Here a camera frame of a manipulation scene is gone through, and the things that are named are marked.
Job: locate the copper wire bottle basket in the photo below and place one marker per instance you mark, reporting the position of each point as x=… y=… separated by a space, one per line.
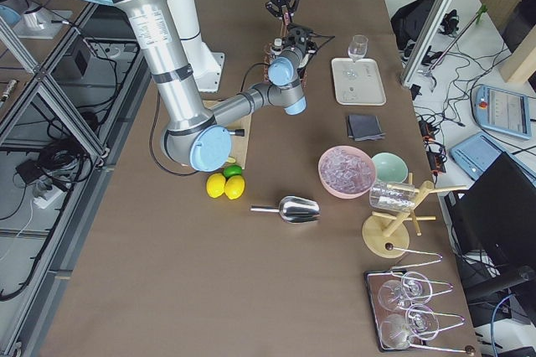
x=289 y=65

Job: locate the clear wine glass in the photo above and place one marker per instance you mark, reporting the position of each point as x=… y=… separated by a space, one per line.
x=358 y=47

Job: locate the cream rabbit tray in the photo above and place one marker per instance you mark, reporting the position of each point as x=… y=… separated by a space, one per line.
x=357 y=83

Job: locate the grey folded cloth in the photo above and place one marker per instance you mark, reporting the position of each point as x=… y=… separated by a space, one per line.
x=364 y=127

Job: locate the bamboo cutting board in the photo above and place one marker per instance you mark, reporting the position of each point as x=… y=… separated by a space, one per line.
x=239 y=143

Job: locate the clear ice cubes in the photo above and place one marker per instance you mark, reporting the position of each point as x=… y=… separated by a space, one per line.
x=345 y=172

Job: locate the pink bowl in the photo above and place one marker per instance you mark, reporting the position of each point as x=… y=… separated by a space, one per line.
x=354 y=151

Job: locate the green lime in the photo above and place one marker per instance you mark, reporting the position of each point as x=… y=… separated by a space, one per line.
x=232 y=170

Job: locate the green bowl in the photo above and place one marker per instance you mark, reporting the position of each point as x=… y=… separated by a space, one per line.
x=390 y=168

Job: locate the yellow lemon near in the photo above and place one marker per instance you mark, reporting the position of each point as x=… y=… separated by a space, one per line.
x=234 y=187

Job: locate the yellow lemon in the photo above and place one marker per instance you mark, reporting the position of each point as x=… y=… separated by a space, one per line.
x=234 y=187
x=215 y=185

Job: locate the yellow lemon far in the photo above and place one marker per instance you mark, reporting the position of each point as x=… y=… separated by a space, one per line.
x=215 y=185

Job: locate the steel ice scoop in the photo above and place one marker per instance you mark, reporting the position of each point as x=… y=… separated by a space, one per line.
x=293 y=210

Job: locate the glass mug on stand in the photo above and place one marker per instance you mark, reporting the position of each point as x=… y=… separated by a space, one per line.
x=391 y=196

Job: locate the blue teach pendant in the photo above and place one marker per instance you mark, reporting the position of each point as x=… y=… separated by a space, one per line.
x=476 y=154
x=503 y=111

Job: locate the wooden glass tree stand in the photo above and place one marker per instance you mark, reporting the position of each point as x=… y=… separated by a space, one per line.
x=384 y=232

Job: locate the black monitor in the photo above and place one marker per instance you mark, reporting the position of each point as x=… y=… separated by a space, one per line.
x=496 y=215

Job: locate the hanging wine glass far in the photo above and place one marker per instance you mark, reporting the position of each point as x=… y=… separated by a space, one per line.
x=404 y=291

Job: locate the hanging wine glass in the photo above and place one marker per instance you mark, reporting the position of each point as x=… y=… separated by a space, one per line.
x=412 y=330
x=404 y=291

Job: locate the black glass rack tray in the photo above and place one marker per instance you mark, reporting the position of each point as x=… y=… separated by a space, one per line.
x=373 y=281

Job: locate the hanging wine glass near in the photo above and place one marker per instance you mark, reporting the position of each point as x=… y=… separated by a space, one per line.
x=412 y=330

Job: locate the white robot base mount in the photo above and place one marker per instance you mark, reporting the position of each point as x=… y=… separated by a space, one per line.
x=207 y=65

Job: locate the aluminium frame post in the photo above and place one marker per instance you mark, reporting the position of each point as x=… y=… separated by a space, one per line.
x=428 y=32

